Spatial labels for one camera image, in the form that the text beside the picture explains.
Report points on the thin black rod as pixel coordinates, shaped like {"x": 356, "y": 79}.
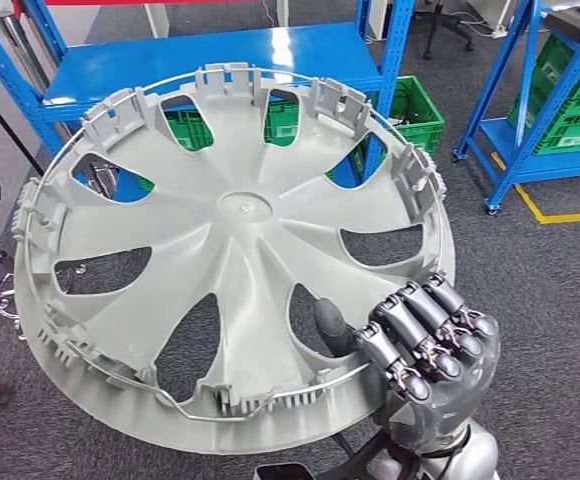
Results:
{"x": 8, "y": 126}

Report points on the blue metal shelf rack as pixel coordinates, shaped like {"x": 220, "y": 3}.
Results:
{"x": 500, "y": 142}
{"x": 170, "y": 60}

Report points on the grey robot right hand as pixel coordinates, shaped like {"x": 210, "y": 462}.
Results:
{"x": 435, "y": 411}

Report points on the black office chair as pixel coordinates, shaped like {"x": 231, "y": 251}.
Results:
{"x": 440, "y": 20}

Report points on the white desk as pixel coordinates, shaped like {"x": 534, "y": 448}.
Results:
{"x": 157, "y": 20}

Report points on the white cabinet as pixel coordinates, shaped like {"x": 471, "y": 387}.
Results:
{"x": 377, "y": 16}

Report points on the white power strip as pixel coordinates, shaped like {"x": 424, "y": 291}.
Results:
{"x": 500, "y": 31}

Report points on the chrome barrier post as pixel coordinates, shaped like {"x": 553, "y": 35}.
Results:
{"x": 17, "y": 43}

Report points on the grey plastic wheel cover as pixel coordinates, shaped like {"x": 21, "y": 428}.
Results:
{"x": 250, "y": 265}

